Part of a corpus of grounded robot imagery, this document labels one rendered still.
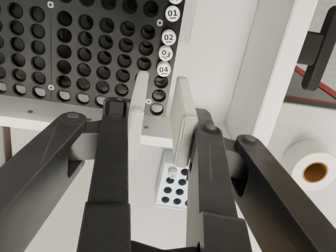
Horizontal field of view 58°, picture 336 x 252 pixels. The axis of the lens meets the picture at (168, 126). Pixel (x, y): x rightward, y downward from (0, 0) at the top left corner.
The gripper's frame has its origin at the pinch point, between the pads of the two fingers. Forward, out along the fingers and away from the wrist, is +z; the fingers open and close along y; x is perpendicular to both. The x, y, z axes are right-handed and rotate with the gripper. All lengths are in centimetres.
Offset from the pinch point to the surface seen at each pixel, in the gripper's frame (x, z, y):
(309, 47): 4.0, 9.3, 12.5
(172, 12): 5.0, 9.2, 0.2
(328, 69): -14, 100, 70
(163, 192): -22.4, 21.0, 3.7
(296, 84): -7, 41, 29
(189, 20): 3.9, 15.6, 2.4
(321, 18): 3, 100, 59
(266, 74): 1.2, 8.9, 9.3
